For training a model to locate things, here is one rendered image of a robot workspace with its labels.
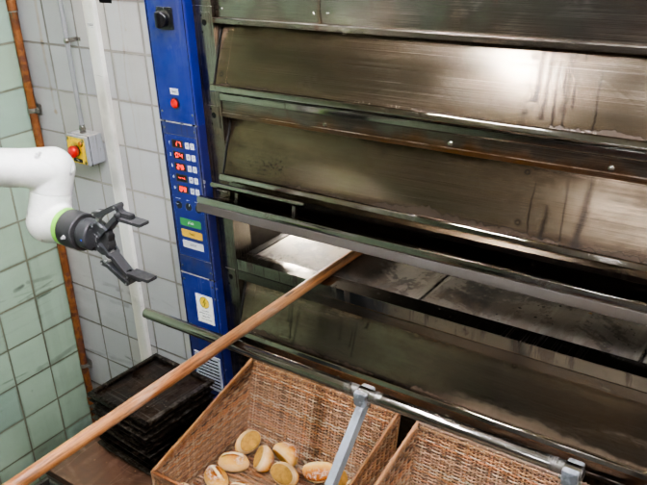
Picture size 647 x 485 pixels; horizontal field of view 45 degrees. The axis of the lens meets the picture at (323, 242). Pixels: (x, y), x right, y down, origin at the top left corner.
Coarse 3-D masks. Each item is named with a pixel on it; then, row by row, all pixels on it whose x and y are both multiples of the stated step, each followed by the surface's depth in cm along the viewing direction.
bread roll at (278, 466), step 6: (276, 462) 235; (282, 462) 233; (276, 468) 233; (282, 468) 232; (288, 468) 231; (294, 468) 232; (276, 474) 232; (282, 474) 231; (288, 474) 230; (294, 474) 230; (276, 480) 231; (282, 480) 230; (288, 480) 229; (294, 480) 229
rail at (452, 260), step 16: (224, 208) 214; (240, 208) 211; (256, 208) 209; (288, 224) 202; (304, 224) 199; (320, 224) 197; (352, 240) 191; (368, 240) 189; (384, 240) 187; (416, 256) 182; (432, 256) 179; (448, 256) 177; (496, 272) 171; (512, 272) 169; (560, 288) 163; (576, 288) 161; (624, 304) 156; (640, 304) 154
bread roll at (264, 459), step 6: (258, 450) 241; (264, 450) 238; (270, 450) 239; (258, 456) 238; (264, 456) 236; (270, 456) 237; (258, 462) 235; (264, 462) 235; (270, 462) 237; (258, 468) 235; (264, 468) 235; (270, 468) 237
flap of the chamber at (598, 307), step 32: (256, 224) 209; (352, 224) 207; (384, 256) 187; (480, 256) 185; (512, 256) 187; (512, 288) 169; (544, 288) 165; (608, 288) 168; (640, 288) 169; (640, 320) 155
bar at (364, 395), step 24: (144, 312) 215; (216, 336) 201; (264, 360) 191; (288, 360) 188; (336, 384) 180; (360, 408) 176; (408, 408) 170; (456, 432) 163; (480, 432) 161; (336, 456) 174; (528, 456) 155; (552, 456) 153; (336, 480) 173; (576, 480) 149
